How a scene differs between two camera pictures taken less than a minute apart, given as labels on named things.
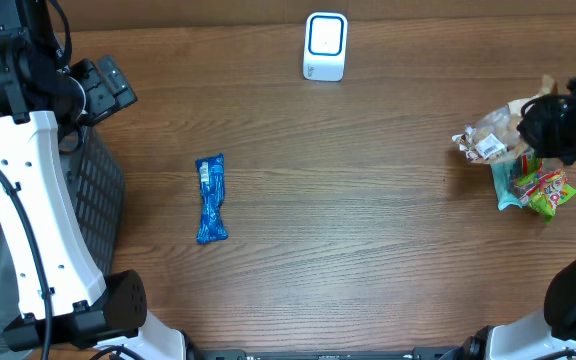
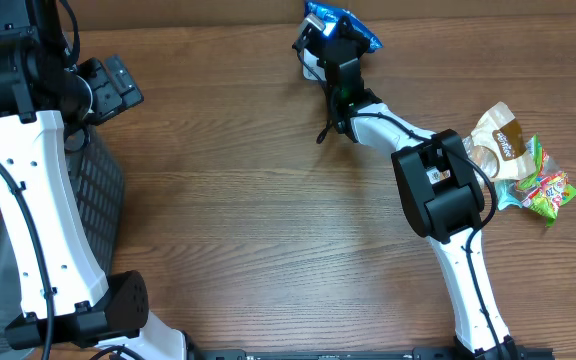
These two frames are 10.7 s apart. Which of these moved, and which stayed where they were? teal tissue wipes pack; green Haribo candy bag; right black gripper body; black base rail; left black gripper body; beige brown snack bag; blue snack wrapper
Moved: right black gripper body; beige brown snack bag; blue snack wrapper
Stayed: black base rail; teal tissue wipes pack; green Haribo candy bag; left black gripper body
